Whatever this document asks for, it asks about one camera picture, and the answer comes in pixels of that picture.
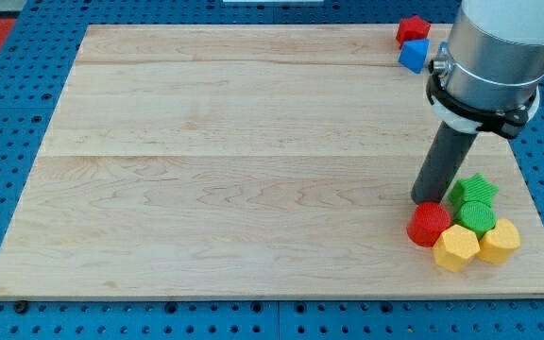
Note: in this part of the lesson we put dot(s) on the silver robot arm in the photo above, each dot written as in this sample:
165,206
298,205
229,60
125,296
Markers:
486,76

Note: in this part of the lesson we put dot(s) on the blue cube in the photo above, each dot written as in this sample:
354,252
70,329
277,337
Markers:
413,54

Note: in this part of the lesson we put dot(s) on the green star block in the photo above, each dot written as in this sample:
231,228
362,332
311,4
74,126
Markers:
474,189

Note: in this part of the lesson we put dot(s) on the wooden board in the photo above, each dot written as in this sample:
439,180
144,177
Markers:
240,162

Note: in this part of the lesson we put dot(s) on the red cylinder block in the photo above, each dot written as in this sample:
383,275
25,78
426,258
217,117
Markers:
428,221

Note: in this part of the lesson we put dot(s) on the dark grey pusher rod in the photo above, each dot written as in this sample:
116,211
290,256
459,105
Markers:
443,160

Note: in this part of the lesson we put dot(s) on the yellow hexagon block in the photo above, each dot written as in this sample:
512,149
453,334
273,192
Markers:
455,248

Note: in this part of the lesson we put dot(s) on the red pentagon block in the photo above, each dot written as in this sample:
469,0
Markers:
412,28

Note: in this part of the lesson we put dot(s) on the green cylinder block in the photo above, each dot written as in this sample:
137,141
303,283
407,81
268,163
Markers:
477,217

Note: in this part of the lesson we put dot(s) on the yellow heart block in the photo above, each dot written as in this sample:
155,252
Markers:
499,244

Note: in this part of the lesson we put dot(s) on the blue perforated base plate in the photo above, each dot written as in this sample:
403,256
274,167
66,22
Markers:
35,61

